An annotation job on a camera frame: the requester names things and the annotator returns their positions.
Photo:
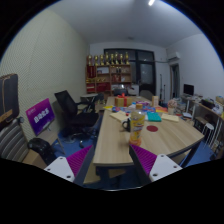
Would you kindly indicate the yellow gift box red ribbon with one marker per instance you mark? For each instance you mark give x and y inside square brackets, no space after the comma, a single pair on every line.
[123,101]

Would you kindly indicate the white stool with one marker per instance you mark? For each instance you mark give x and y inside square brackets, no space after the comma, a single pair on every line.
[207,131]

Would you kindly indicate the black mug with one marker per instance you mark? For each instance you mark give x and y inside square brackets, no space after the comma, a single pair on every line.
[126,125]

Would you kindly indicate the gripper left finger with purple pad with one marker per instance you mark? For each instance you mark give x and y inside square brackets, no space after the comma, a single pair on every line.
[74,167]

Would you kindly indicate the purple sign board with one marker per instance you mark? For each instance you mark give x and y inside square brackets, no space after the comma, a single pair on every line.
[40,116]

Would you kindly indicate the wooden side desk right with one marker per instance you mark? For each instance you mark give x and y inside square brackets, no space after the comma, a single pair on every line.
[201,111]

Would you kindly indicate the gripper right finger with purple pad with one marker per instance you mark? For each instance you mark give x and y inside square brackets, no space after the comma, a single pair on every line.
[151,167]

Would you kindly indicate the dark glass door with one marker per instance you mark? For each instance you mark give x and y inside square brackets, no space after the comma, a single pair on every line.
[142,63]

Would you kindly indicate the small cardboard box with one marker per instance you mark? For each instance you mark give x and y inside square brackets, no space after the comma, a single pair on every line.
[155,101]

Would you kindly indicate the wall air conditioner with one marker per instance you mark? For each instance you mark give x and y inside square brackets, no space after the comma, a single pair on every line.
[173,56]

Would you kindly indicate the striped grey chair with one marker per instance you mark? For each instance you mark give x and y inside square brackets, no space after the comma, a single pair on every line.
[13,143]

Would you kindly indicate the wooden shelf with trophies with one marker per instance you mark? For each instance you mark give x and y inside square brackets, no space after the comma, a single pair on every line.
[108,72]

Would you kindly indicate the beige paper pad right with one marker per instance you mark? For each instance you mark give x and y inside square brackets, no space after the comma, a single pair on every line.
[168,117]

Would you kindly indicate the beige paper pad left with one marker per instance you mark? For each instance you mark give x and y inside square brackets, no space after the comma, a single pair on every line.
[120,116]

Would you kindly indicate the beige paper pad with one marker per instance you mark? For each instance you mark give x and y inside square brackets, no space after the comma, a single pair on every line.
[168,117]
[120,116]

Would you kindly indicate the red round coaster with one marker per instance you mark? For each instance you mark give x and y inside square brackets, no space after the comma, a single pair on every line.
[152,128]

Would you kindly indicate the black computer monitor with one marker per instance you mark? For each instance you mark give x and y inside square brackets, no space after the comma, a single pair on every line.
[188,89]

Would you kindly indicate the black office chair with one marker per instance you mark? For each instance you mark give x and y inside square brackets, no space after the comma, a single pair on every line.
[77,123]

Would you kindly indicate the yellow-labelled plastic bottle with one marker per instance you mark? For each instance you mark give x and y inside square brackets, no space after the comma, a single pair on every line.
[136,126]

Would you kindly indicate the black bag on floor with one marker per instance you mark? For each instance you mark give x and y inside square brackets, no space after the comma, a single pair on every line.
[43,148]

